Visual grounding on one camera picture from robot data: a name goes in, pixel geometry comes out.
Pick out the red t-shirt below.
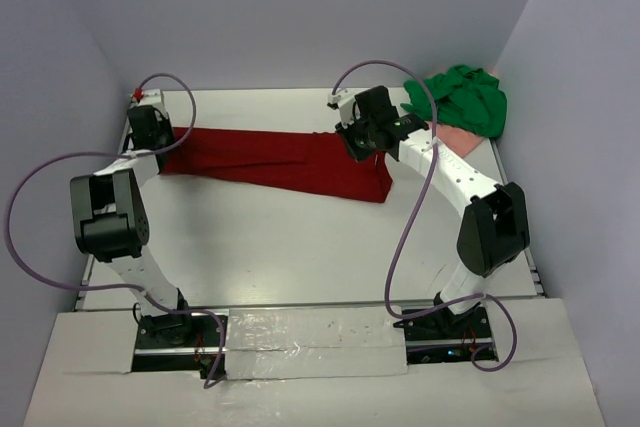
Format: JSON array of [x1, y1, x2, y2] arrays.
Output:
[[163, 128, 393, 203]]

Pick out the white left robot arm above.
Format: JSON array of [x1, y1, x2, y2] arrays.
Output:
[[70, 102, 193, 346]]

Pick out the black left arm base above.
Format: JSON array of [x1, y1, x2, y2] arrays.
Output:
[[131, 314, 221, 380]]

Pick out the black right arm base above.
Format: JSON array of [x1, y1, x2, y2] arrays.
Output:
[[393, 306, 498, 365]]

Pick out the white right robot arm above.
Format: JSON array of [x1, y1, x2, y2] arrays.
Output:
[[328, 86, 530, 322]]

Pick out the pink t-shirt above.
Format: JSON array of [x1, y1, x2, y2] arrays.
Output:
[[424, 66, 501, 159]]

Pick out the green t-shirt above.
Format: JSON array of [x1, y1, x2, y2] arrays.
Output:
[[399, 63, 508, 140]]

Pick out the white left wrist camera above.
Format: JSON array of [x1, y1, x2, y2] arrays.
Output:
[[130, 88, 165, 111]]

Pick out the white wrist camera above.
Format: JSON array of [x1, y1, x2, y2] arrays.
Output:
[[130, 88, 165, 111], [327, 88, 358, 127]]

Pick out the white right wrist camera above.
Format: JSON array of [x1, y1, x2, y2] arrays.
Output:
[[327, 88, 358, 127]]

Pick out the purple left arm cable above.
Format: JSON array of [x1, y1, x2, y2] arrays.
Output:
[[3, 72, 229, 391]]

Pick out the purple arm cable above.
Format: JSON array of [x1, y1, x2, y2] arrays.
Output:
[[331, 60, 517, 373], [3, 72, 229, 391]]

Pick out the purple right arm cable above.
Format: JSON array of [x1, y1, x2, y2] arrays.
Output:
[[331, 60, 517, 373]]

